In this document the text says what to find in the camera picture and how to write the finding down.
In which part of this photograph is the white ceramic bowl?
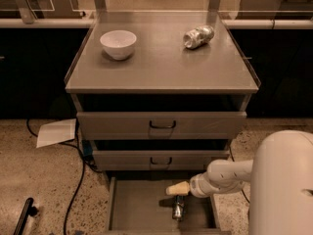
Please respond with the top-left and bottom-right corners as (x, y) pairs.
(100, 30), (137, 60)

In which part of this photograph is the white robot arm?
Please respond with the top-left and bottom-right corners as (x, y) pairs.
(166, 130), (313, 235)

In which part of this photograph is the black floor tool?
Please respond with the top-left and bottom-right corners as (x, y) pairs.
(13, 197), (38, 235)

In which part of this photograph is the grey drawer cabinet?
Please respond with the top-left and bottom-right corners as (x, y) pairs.
(65, 10), (262, 235)

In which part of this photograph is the white paper sheet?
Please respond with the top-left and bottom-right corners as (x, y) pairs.
(36, 118), (76, 148)

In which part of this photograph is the black cable left floor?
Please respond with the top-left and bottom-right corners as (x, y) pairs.
(25, 117), (102, 235)

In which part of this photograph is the blue small box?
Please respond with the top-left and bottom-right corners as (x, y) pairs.
(81, 140), (93, 157)

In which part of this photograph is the middle grey drawer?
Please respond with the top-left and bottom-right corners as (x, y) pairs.
(93, 150), (229, 170)

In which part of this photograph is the blue silver redbull can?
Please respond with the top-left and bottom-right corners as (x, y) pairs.
(172, 195), (185, 221)

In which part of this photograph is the black cable floor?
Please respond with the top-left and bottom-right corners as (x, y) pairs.
(25, 117), (102, 235)
(229, 146), (250, 205)

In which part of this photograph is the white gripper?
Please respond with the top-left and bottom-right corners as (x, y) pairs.
(165, 173), (212, 198)

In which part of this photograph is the top grey drawer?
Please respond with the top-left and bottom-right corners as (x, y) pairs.
(77, 112), (246, 140)

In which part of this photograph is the black cable right floor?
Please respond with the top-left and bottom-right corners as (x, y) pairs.
(229, 146), (250, 205)

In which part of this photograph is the crushed silver can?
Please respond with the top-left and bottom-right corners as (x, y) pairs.
(183, 25), (214, 49)

